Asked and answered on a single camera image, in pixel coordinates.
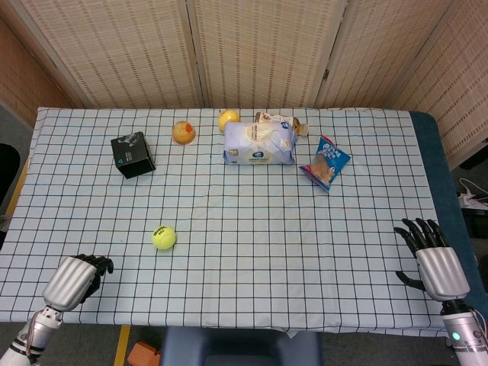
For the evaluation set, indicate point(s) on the yellow floor tape strip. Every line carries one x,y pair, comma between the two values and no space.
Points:
122,345

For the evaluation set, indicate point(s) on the beige woven folding screen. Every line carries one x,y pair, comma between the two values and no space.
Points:
263,49

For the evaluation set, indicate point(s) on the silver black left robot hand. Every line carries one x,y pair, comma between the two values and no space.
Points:
70,277

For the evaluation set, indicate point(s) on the orange block on floor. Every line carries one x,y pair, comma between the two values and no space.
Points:
143,354

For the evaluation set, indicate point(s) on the black cardboard box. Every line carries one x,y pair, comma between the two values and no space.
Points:
131,154

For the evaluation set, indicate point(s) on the blue white bread bag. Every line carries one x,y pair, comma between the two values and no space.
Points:
259,143

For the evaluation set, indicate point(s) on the blue checked tablecloth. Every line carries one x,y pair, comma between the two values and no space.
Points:
267,236

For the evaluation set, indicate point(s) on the brown white snack packet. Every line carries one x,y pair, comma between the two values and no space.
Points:
295,124

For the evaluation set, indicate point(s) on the yellow tennis ball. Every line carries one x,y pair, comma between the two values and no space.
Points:
164,237

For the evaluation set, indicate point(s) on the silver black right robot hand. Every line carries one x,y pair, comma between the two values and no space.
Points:
440,272

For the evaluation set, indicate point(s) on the yellow round fruit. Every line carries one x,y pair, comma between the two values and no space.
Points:
228,118

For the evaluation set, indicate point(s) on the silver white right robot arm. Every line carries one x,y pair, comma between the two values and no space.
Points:
465,331

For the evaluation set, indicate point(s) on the blue snack packet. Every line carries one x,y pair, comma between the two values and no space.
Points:
326,164

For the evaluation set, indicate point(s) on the blue padded chair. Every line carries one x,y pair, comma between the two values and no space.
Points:
240,348

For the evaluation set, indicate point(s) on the dark blue padded table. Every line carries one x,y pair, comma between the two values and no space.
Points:
438,160

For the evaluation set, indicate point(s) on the black rounded chair back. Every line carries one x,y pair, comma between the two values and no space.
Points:
8,171

